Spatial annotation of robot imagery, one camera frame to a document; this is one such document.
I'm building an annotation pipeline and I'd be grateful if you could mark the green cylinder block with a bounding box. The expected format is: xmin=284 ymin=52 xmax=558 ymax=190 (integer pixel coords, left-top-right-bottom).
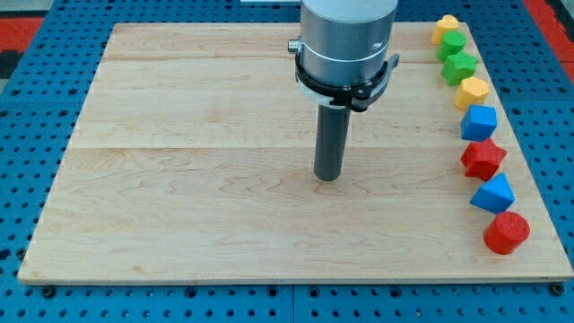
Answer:
xmin=437 ymin=31 xmax=467 ymax=62

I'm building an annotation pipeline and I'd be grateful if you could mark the yellow hexagon block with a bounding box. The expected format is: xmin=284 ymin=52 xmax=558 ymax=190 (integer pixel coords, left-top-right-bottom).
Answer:
xmin=454 ymin=76 xmax=490 ymax=111

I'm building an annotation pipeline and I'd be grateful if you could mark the red cylinder block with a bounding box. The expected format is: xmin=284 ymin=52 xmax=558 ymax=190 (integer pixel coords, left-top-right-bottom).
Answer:
xmin=483 ymin=211 xmax=531 ymax=255

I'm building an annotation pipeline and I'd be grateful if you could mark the red star block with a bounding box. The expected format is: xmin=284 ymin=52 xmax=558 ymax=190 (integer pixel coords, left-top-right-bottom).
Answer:
xmin=460 ymin=138 xmax=508 ymax=181

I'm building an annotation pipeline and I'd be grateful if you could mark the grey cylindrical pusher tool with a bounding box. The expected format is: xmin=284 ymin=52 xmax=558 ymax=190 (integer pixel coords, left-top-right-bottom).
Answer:
xmin=314 ymin=106 xmax=350 ymax=181

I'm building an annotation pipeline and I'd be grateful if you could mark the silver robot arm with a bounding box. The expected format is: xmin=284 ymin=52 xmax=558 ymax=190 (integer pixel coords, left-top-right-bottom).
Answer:
xmin=289 ymin=0 xmax=398 ymax=87

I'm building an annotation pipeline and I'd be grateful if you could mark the yellow heart block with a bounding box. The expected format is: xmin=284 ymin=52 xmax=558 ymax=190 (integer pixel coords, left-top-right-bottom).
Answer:
xmin=430 ymin=14 xmax=459 ymax=45

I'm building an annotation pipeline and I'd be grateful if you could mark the black clamp ring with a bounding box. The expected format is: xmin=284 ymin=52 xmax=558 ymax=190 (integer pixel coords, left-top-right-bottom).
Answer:
xmin=294 ymin=53 xmax=401 ymax=113

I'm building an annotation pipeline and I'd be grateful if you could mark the blue cube block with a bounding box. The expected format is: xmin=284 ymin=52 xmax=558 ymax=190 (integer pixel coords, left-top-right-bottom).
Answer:
xmin=460 ymin=104 xmax=498 ymax=142

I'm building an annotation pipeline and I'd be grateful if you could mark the green star block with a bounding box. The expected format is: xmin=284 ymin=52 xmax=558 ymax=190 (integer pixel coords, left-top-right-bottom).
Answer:
xmin=441 ymin=51 xmax=479 ymax=86

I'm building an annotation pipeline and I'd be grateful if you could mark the wooden board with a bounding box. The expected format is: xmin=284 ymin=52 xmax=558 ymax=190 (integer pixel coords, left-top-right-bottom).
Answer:
xmin=18 ymin=22 xmax=573 ymax=285

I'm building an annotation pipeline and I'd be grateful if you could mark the blue triangle block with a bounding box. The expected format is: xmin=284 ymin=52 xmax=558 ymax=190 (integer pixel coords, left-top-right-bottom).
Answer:
xmin=470 ymin=173 xmax=516 ymax=214

